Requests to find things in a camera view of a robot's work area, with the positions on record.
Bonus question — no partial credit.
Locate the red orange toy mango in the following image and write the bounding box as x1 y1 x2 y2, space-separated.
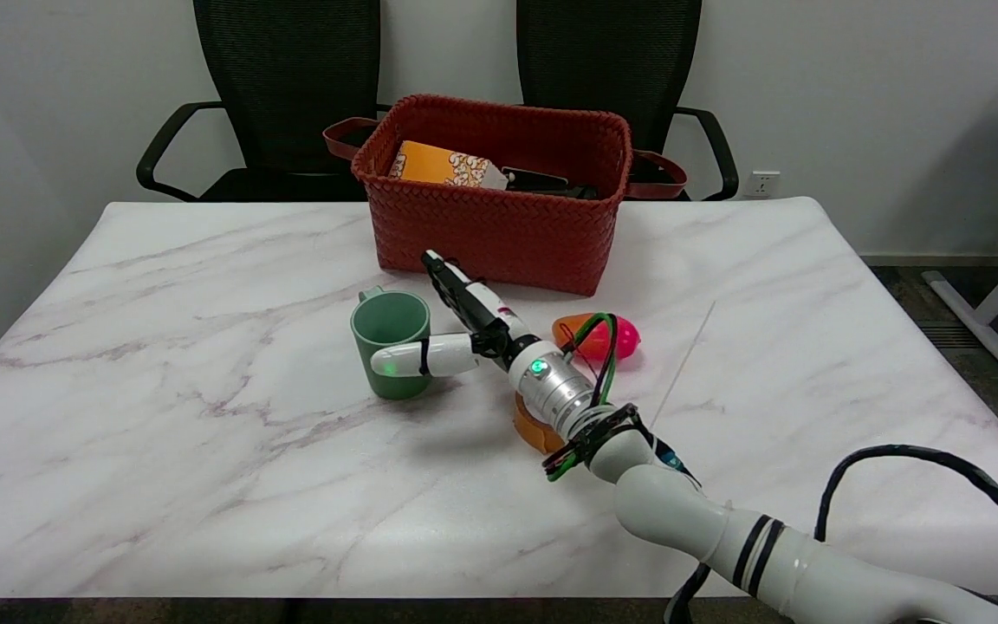
552 313 641 365

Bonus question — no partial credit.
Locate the red woven basket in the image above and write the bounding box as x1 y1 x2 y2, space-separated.
323 94 689 297

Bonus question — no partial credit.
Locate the green black cable bundle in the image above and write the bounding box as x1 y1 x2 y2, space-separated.
542 312 641 483

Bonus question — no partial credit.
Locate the black mesh office chair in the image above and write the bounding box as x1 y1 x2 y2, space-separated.
136 0 392 203
516 0 740 202

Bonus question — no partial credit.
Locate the thick black cable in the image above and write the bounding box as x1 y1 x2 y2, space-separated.
664 445 998 624

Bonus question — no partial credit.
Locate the green mug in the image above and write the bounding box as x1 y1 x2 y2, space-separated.
350 286 432 400

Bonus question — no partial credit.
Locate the orange patterned box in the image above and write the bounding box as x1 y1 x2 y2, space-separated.
389 140 509 191

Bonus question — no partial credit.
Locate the white zip tie tail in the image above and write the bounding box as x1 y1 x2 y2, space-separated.
650 302 716 431

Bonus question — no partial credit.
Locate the orange tape roll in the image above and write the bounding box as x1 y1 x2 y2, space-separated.
512 392 569 454

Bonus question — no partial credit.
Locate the black flat item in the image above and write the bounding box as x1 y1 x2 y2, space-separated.
501 166 600 200

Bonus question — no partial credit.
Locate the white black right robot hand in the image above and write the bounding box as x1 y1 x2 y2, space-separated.
370 250 543 379

